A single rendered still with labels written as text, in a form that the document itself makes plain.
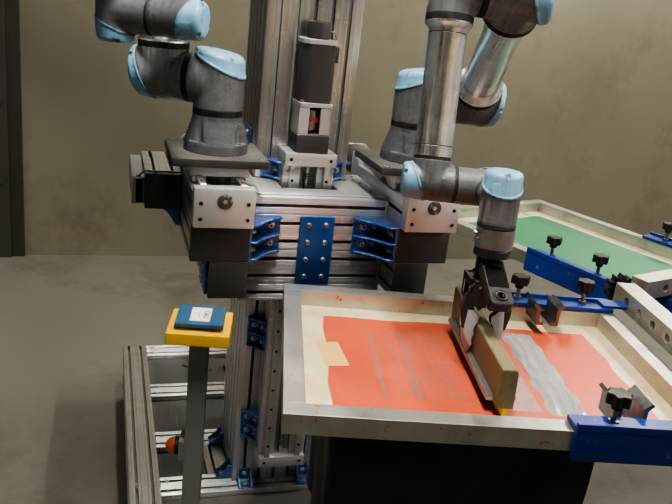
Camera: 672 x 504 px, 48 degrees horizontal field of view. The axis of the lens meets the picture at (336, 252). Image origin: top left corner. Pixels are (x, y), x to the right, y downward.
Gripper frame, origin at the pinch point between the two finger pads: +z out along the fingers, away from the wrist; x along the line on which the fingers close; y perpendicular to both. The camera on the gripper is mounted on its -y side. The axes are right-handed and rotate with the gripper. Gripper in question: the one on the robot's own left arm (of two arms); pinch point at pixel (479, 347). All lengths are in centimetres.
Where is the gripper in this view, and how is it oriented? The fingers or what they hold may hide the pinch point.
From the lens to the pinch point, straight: 154.2
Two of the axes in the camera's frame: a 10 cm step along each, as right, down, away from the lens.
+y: -0.7, -2.9, 9.5
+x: -9.9, -0.7, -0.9
